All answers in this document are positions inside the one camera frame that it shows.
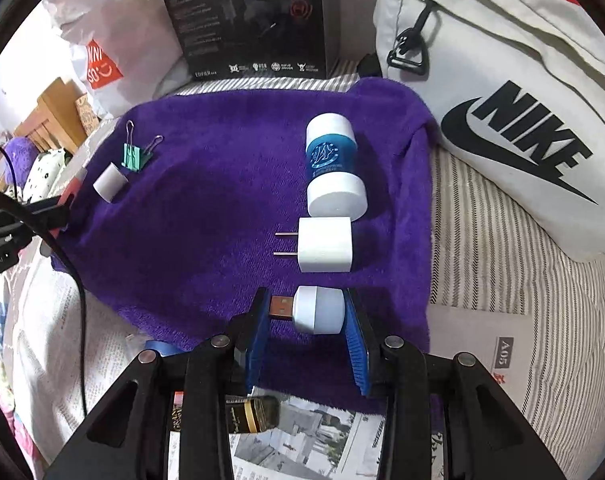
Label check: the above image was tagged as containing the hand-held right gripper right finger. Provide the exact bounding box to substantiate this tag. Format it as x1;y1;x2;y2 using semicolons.
343;287;568;480

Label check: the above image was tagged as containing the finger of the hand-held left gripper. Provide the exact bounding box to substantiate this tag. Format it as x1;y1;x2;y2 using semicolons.
20;194;76;217
0;210;72;248

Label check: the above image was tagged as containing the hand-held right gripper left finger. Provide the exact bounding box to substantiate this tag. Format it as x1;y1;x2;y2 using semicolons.
42;287;273;480

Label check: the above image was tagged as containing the pink highlighter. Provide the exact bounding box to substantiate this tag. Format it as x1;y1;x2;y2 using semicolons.
57;170;88;211

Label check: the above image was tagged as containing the white usb light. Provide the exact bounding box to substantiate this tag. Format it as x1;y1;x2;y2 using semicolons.
268;285;344;335

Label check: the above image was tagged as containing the small white tape roll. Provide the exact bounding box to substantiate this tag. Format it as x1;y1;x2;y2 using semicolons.
93;162;129;204

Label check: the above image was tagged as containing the small brown gold bottle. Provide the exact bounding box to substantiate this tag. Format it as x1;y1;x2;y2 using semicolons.
225;395;279;435

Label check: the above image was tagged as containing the green binder clip bundle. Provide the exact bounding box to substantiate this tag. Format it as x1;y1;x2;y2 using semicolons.
122;120;164;173

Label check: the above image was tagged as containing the white charger plug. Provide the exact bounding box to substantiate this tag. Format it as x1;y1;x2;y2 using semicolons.
274;216;353;274

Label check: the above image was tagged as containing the blue and white bottle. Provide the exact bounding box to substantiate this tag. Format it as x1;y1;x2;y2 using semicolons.
305;114;368;222

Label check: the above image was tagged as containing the white patterned pillow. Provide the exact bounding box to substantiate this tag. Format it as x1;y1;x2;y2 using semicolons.
22;150;66;196

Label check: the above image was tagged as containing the purple plush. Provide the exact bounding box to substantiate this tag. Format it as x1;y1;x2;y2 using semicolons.
5;136;38;181

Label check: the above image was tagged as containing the wooden headboard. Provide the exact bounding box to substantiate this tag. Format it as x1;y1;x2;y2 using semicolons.
15;77;90;153

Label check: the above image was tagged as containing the floral patterned book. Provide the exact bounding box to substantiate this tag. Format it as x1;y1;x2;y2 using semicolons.
75;95;100;136

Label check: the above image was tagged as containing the newspaper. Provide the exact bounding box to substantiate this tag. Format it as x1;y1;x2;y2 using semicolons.
12;255;538;480

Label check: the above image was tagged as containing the purple towel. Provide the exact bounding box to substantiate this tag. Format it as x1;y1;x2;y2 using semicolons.
50;76;438;416

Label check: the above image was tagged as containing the white plastic shopping bag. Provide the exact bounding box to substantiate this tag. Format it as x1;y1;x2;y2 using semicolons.
42;0;193;121

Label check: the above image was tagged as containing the black headphone box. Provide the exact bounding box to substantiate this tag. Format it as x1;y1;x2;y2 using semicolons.
152;0;341;81

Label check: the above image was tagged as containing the grey waist bag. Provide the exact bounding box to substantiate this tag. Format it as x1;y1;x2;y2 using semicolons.
373;0;605;263

